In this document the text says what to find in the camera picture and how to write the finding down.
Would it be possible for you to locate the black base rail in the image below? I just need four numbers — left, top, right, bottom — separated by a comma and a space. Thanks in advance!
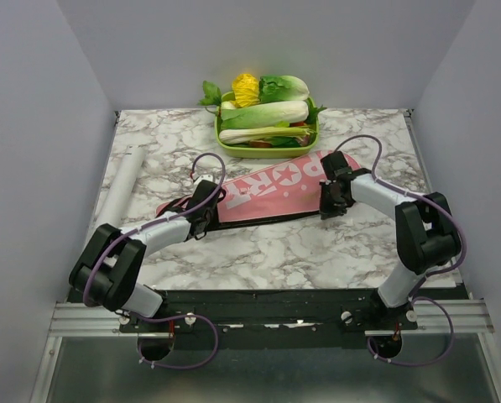
98, 289, 445, 350

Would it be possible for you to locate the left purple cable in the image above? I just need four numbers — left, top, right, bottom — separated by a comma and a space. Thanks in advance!
81, 153, 227, 370

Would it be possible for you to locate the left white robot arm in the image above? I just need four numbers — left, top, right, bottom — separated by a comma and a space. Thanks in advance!
69, 179, 226, 318

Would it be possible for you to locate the white green napa cabbage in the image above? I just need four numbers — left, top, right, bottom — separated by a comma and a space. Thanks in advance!
220, 101, 309, 130

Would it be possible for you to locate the green vegetable basket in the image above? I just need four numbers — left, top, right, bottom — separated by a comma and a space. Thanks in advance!
214, 92, 325, 159

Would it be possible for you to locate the pink racket bag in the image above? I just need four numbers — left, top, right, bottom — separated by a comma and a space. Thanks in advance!
154, 151, 373, 232

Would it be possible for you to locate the yellow leafy vegetable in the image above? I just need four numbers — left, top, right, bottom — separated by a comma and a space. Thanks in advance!
232, 73, 259, 107

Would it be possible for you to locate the dark green lettuce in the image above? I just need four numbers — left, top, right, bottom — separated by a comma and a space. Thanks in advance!
258, 76, 310, 103

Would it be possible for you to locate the white green celery stalk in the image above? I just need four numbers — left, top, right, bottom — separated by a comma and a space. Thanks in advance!
218, 126, 316, 145

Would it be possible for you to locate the purple cable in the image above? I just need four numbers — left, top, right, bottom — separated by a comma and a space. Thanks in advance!
327, 134, 471, 366
81, 153, 227, 370

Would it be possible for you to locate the white shuttlecock tube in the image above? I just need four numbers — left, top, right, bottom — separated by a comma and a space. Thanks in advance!
96, 146, 146, 227

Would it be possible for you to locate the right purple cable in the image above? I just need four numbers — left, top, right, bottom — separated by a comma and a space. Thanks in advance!
327, 134, 471, 366

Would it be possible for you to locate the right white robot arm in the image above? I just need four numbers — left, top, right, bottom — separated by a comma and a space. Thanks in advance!
319, 151, 462, 318

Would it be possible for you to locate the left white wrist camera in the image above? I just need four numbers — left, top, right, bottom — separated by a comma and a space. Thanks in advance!
193, 174, 216, 186

